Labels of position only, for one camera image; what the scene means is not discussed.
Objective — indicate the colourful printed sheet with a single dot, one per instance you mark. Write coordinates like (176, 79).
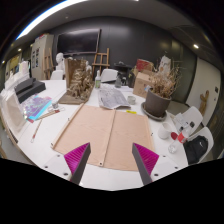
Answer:
(36, 106)

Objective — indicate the clear red-labelled drink bottle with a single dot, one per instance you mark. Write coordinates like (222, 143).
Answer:
(182, 137)

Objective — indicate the dried plant in brown pot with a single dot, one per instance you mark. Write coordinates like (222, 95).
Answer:
(156, 103)

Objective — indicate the small white plaster figurine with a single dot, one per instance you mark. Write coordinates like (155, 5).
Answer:
(88, 68)

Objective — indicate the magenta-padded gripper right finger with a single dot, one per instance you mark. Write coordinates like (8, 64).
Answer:
(146, 160)

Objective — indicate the white cabinet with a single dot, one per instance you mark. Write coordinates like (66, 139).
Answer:
(41, 55)

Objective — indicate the red box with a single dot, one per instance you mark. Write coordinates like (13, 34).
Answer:
(144, 64)

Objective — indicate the cardboard box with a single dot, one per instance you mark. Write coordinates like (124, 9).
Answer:
(142, 83)

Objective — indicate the flat round red coaster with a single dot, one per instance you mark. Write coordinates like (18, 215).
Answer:
(174, 136)

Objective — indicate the black wall screen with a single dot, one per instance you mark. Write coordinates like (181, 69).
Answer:
(78, 41)

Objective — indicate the dark glass bottle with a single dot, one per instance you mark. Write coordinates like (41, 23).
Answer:
(118, 81)

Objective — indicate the stack of papers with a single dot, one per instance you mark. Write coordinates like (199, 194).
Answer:
(180, 120)

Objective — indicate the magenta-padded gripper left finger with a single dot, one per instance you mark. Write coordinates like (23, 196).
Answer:
(75, 160)

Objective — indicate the round ceiling spotlight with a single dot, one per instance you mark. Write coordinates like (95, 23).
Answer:
(195, 46)

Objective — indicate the small grey tape roll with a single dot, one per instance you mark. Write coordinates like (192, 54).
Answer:
(131, 99)

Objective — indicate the small yellow tag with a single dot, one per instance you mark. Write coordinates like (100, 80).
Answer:
(131, 112)

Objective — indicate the black flat box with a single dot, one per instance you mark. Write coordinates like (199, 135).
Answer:
(33, 92)
(25, 84)

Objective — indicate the white plaster bust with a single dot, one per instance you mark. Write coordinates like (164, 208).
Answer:
(60, 61)

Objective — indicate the black backpack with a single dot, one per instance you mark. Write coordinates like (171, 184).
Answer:
(195, 148)

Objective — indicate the light wooden panel board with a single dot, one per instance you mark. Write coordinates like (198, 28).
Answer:
(100, 133)

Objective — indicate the wooden easel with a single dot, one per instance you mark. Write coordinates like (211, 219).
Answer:
(48, 65)
(101, 64)

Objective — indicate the wooden figure statue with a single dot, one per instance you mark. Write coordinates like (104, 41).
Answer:
(203, 101)

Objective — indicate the white cup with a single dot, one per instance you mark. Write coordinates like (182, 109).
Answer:
(164, 131)

